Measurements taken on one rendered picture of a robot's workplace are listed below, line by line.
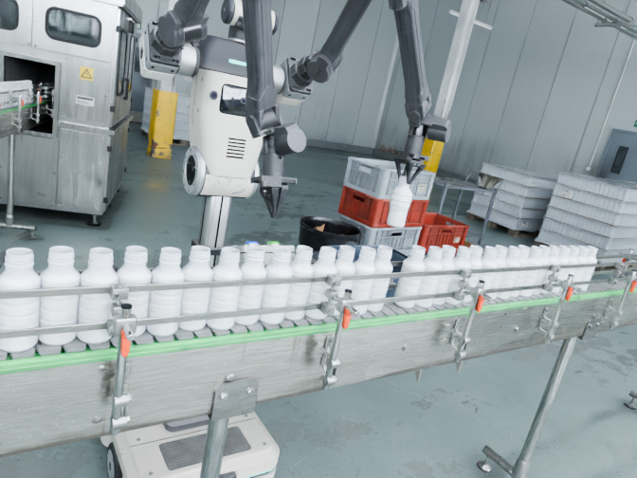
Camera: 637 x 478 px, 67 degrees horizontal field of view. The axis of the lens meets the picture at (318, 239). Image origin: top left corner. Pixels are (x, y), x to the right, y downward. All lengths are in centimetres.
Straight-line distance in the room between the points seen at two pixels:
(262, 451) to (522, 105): 1209
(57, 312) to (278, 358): 45
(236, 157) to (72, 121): 316
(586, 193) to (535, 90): 591
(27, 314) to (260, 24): 72
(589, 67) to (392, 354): 1164
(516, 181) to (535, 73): 538
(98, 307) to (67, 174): 380
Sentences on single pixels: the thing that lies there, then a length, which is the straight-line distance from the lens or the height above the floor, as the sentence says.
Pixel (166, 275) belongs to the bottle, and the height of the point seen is 112.
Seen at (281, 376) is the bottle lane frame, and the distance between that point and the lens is 112.
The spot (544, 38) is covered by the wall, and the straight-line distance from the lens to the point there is 1345.
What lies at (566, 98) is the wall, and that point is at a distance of 1273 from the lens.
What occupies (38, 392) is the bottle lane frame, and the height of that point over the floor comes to 94.
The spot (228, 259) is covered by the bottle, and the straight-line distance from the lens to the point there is 96.
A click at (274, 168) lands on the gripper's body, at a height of 130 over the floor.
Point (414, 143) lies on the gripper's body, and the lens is 157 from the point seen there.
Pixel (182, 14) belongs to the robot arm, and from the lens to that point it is 135.
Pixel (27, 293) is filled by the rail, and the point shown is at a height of 111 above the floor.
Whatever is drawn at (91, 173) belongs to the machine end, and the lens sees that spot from 463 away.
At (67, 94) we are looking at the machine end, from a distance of 457.
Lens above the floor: 148
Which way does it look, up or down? 16 degrees down
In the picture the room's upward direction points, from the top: 12 degrees clockwise
